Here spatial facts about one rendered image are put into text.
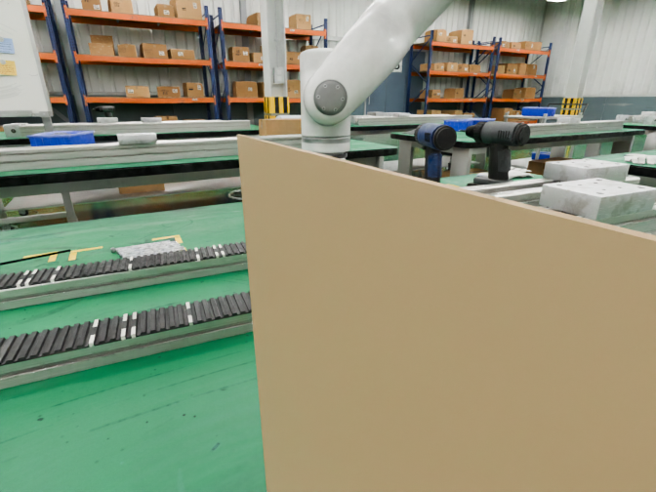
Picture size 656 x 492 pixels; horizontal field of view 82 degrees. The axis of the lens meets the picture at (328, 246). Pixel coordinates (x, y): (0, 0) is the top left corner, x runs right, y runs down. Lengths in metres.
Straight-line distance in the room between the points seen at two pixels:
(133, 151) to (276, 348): 1.88
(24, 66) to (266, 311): 3.19
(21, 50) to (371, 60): 2.91
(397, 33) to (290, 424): 0.55
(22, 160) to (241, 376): 1.72
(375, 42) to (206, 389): 0.48
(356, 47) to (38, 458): 0.56
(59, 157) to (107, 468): 1.73
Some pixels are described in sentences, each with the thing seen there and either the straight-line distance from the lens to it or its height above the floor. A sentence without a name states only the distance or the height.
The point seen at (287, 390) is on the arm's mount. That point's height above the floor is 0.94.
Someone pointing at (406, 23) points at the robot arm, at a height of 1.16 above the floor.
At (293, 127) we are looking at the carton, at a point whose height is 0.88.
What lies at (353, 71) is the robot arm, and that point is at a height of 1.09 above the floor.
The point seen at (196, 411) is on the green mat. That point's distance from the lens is 0.41.
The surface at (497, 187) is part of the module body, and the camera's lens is 0.98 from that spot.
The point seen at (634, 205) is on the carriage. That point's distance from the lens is 0.86.
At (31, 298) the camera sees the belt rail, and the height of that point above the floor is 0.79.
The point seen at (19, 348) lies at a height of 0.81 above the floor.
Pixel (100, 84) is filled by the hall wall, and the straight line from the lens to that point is 10.96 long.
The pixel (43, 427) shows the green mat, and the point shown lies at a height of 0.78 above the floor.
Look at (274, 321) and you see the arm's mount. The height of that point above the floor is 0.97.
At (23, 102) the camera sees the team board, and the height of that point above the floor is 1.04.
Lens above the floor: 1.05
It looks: 21 degrees down
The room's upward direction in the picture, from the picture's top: straight up
